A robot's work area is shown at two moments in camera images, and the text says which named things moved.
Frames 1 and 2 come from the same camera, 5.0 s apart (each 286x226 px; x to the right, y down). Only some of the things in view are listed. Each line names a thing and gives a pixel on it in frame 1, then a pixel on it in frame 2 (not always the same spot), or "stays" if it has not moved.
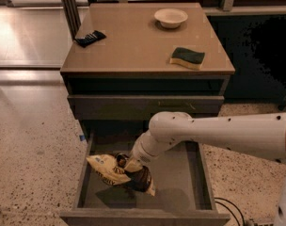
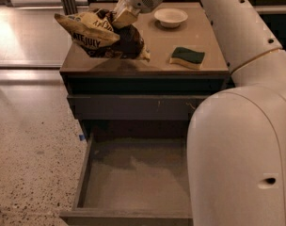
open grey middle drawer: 183,195 stays
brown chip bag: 111,169 → 94,32
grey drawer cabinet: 128,62 stays
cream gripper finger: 134,165 → 123,14
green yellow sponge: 186,57 stays
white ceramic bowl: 170,18 stays
